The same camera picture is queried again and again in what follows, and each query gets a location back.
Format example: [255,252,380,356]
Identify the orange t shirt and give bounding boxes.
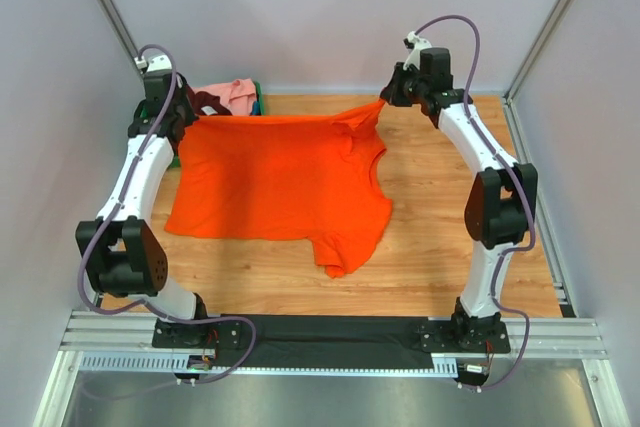
[165,100,392,278]

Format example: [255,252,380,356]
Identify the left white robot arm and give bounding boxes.
[75,67,207,324]

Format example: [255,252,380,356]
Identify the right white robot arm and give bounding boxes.
[381,40,538,331]

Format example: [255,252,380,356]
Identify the maroon t shirt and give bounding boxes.
[178,74,232,116]

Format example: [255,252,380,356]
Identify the green plastic bin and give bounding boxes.
[137,80,272,171]

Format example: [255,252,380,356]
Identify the pink t shirt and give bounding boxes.
[192,78,259,118]

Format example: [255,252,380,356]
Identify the blue t shirt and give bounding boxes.
[251,101,262,116]

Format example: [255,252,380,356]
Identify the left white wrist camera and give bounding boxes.
[134,54,173,74]

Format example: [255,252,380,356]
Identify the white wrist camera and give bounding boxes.
[403,31,432,70]
[134,54,173,74]

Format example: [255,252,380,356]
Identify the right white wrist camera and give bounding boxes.
[403,31,432,70]

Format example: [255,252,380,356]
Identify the right aluminium frame post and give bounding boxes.
[503,0,604,100]

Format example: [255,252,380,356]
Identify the aluminium frame post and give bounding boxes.
[503,0,604,100]
[97,0,143,84]

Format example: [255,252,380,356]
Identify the left aluminium frame post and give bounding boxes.
[97,0,143,84]

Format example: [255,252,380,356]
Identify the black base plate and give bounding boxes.
[152,314,511,370]

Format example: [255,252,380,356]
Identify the grey slotted cable duct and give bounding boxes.
[79,351,489,377]

